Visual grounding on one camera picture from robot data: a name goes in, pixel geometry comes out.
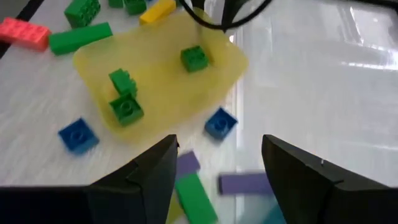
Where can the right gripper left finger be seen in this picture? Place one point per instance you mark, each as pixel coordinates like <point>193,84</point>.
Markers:
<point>124,202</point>

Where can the purple rectangular block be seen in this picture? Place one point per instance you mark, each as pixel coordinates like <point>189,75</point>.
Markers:
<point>187,163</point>
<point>245,183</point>

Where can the teal plastic bin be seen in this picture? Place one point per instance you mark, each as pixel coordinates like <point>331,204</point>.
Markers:
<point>273,214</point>

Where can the small green stud brick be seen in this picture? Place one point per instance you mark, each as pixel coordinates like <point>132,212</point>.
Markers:
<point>126,109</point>
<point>122,81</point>
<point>194,58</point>

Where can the small blue stud brick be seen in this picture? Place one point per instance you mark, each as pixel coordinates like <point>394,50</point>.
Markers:
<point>77,135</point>
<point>220,123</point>

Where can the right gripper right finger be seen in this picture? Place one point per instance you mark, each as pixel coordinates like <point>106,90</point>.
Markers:
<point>311,199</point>

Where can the large red stud brick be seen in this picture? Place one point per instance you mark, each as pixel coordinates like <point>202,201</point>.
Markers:
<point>25,32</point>

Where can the large green stud brick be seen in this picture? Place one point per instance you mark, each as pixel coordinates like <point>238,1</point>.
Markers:
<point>115,3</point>
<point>135,5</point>
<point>82,12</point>

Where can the yellow rectangular block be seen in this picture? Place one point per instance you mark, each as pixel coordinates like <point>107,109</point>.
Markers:
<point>157,12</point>

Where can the black metal table frame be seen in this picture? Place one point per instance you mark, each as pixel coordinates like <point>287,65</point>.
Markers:
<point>29,7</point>

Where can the olive green rectangular block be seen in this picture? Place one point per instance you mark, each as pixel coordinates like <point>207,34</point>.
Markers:
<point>173,211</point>

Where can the white table cover sheet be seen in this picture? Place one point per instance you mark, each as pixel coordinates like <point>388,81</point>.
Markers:
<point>311,93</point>

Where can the yellow translucent plastic bin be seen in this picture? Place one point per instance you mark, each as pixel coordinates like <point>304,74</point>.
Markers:
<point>161,93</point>

